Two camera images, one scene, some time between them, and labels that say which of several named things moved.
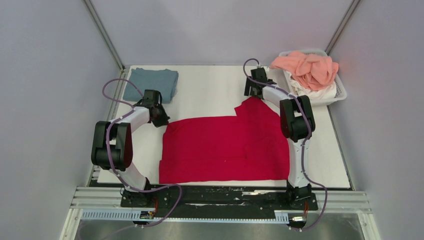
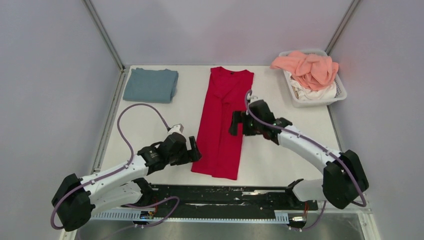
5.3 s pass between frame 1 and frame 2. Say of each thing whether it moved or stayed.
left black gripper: moved
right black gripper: moved
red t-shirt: moved
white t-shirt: stayed
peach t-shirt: stayed
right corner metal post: stayed
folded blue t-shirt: stayed
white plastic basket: stayed
